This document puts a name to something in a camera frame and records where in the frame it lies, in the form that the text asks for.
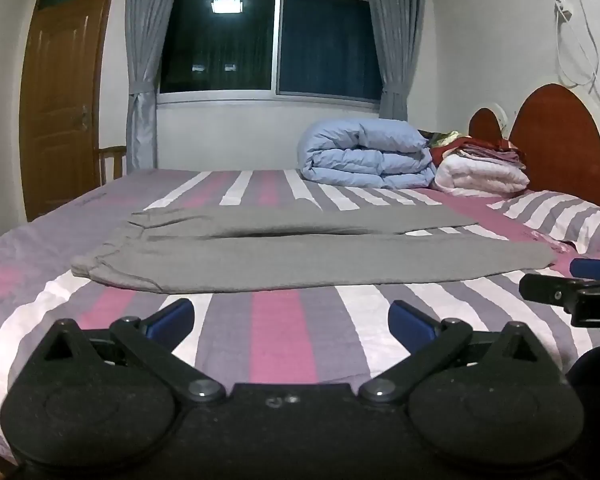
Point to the stack of folded clothes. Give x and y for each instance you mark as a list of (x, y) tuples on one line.
[(480, 152)]

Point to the white wall socket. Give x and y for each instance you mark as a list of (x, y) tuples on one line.
[(564, 9)]

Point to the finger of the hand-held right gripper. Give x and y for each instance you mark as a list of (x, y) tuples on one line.
[(592, 267), (545, 287)]

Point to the striped pillow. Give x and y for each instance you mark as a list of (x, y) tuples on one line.
[(555, 215)]

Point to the folded white blanket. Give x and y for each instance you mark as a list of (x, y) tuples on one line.
[(480, 177)]

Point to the folded light blue duvet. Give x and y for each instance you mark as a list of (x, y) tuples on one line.
[(360, 160)]

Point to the window with white frame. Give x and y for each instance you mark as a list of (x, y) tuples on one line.
[(325, 35)]

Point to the grey pants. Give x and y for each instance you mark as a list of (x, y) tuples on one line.
[(280, 260)]

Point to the wooden chair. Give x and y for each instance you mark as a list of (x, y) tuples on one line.
[(112, 162)]

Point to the wooden door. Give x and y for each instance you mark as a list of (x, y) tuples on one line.
[(60, 110)]

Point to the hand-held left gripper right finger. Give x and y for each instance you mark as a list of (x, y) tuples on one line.
[(410, 320)]

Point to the wooden headboard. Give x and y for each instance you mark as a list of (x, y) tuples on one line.
[(555, 130)]

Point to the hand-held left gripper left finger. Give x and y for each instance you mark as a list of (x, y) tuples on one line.
[(172, 317)]

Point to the grey curtain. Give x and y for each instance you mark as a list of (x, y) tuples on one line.
[(140, 60), (395, 35)]

